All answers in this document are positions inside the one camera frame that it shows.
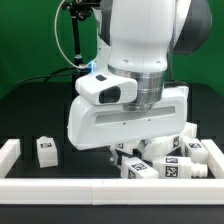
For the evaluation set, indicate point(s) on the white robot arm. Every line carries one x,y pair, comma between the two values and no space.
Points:
144,35

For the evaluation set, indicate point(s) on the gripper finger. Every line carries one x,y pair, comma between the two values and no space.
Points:
114,159
142,145

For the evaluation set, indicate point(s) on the black camera stand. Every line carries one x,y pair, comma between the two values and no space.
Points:
79,10

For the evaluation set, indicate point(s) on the white square tabletop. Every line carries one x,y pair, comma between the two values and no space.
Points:
167,144

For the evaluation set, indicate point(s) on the white U-shaped fence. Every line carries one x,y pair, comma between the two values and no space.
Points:
102,191

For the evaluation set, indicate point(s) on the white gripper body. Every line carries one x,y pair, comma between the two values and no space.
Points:
91,126

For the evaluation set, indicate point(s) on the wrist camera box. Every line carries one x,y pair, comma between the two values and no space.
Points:
102,89

